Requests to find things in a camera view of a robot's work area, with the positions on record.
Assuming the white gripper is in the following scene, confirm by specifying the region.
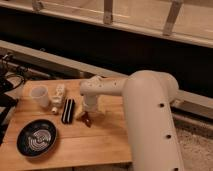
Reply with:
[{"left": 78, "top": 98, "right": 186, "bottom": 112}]
[{"left": 76, "top": 95, "right": 98, "bottom": 120}]

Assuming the red chili pepper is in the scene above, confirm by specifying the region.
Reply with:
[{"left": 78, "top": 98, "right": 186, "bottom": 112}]
[{"left": 81, "top": 112, "right": 92, "bottom": 127}]

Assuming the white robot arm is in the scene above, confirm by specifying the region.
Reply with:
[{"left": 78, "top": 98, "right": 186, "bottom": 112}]
[{"left": 80, "top": 70, "right": 185, "bottom": 171}]

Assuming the white toy bottle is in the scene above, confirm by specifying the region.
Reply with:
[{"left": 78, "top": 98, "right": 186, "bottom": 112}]
[{"left": 51, "top": 84, "right": 66, "bottom": 114}]

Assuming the translucent plastic cup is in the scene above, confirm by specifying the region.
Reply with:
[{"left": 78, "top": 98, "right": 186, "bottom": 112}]
[{"left": 30, "top": 86, "right": 50, "bottom": 108}]

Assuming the black spiral patterned bowl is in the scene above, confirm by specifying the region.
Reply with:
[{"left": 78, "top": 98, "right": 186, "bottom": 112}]
[{"left": 16, "top": 119, "right": 57, "bottom": 158}]

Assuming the black cables and equipment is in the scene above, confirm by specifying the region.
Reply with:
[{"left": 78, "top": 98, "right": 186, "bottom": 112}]
[{"left": 0, "top": 52, "right": 27, "bottom": 146}]

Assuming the metal bracket middle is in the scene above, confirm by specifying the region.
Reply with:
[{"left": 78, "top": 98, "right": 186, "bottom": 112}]
[{"left": 103, "top": 0, "right": 113, "bottom": 25}]

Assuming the metal bracket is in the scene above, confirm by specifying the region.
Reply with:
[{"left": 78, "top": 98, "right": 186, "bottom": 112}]
[
  {"left": 103, "top": 0, "right": 113, "bottom": 25},
  {"left": 163, "top": 0, "right": 183, "bottom": 36}
]

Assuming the metal bracket right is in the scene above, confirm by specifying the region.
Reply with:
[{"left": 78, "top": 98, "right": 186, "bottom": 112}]
[{"left": 163, "top": 0, "right": 183, "bottom": 36}]

